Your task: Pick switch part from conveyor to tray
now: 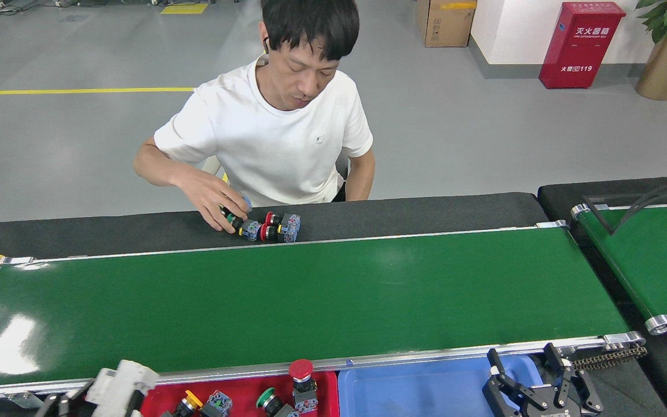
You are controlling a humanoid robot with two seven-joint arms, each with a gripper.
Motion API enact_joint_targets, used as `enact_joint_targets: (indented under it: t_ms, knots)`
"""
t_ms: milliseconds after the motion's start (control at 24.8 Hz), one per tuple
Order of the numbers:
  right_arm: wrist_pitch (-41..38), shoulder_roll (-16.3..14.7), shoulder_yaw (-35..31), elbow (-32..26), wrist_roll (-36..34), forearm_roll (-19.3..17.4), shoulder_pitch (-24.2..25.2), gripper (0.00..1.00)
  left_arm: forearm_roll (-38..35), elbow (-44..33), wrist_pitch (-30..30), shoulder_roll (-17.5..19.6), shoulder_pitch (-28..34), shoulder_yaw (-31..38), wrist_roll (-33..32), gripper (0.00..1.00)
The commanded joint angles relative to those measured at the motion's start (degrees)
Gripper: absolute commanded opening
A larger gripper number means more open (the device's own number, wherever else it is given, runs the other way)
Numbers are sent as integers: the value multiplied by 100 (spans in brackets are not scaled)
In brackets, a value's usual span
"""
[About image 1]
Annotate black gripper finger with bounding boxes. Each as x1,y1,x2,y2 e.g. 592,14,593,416
35,381,92,417
545,343,603,417
125,389,145,417
482,349,548,417

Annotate white circuit breaker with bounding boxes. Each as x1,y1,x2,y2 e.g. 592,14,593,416
86,359,160,409

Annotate yellow push button switch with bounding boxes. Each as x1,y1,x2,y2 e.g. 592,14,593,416
160,390,204,417

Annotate grey blue push button switch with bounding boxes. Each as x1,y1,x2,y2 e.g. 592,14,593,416
199,390,234,417

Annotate red push button switch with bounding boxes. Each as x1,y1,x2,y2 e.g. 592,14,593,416
288,359,319,414
264,212,302,229
258,225,300,244

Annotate red plastic tray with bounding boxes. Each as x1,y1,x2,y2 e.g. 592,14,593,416
140,371,340,417

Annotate short green conveyor belt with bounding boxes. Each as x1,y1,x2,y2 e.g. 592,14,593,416
571,203,667,335

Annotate long green conveyor belt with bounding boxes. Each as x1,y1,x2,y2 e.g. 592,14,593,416
0,220,648,401

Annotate person's right hand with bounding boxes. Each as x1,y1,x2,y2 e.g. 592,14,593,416
186,171,251,234

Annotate blue plastic bin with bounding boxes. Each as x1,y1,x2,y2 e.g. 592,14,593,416
338,353,545,417

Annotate thin black rod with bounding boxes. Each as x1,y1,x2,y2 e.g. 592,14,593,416
582,196,619,235

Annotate person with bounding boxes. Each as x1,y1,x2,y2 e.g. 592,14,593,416
133,0,376,234

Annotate red fire extinguisher cabinet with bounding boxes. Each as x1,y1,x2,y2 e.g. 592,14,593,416
538,2,626,89

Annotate cardboard box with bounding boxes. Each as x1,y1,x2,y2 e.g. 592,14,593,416
416,0,478,48

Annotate black drive chain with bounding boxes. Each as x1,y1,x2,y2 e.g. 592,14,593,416
571,345,648,371

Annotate black cable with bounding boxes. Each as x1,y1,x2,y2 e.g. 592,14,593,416
614,175,667,232

